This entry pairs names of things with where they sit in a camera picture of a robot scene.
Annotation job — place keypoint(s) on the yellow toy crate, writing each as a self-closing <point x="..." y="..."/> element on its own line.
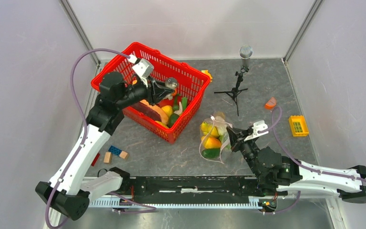
<point x="298" y="126"/>

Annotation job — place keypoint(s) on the grey microphone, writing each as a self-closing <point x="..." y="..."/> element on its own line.
<point x="245" y="53"/>

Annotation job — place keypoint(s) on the blue toy block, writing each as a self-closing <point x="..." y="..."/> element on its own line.
<point x="115" y="151"/>

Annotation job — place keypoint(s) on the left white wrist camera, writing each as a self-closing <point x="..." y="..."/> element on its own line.
<point x="142" y="67"/>

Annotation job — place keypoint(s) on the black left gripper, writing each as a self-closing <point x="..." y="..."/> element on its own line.
<point x="156" y="91"/>

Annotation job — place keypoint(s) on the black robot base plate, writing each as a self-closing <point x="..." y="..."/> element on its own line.
<point x="194" y="189"/>

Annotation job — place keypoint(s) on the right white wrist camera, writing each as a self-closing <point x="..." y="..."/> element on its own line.
<point x="258" y="129"/>

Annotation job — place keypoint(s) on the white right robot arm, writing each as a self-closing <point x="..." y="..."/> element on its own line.
<point x="283" y="174"/>

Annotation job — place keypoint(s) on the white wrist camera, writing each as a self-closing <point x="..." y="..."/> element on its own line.
<point x="142" y="67"/>
<point x="258" y="129"/>

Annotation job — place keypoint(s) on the red plastic shopping basket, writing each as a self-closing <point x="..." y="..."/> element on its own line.
<point x="191" y="84"/>

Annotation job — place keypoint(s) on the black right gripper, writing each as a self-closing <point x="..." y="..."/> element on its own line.
<point x="236" y="137"/>

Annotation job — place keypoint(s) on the clear zip top bag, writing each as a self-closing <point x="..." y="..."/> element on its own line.
<point x="219" y="120"/>

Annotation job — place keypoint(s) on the yellow green toy block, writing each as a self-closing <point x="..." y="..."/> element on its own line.
<point x="206" y="72"/>

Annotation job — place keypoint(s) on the green toy avocado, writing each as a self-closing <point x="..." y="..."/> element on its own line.
<point x="172" y="119"/>

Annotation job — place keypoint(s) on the yellow toy banana bunch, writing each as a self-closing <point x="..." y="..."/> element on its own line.
<point x="207" y="128"/>

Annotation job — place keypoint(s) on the dark green toy cucumber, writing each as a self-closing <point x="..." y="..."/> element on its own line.
<point x="211" y="153"/>

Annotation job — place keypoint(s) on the red toy block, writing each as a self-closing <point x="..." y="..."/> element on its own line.
<point x="95" y="159"/>

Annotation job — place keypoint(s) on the black mini tripod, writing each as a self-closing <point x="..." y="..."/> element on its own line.
<point x="235" y="91"/>

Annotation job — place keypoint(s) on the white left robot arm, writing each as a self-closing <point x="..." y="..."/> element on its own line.
<point x="66" y="192"/>

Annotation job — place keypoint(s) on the orange toy slice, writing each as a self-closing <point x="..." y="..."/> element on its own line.
<point x="270" y="104"/>

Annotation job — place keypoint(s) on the orange yellow toy mango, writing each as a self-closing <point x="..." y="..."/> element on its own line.
<point x="211" y="142"/>

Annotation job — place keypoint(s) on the brown toy meat slice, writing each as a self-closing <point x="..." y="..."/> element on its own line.
<point x="154" y="112"/>

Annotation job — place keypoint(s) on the wooden toy block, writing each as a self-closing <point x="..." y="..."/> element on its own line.
<point x="124" y="155"/>
<point x="107" y="158"/>

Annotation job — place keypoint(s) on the yellow toy bell pepper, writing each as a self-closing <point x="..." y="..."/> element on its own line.
<point x="168" y="109"/>

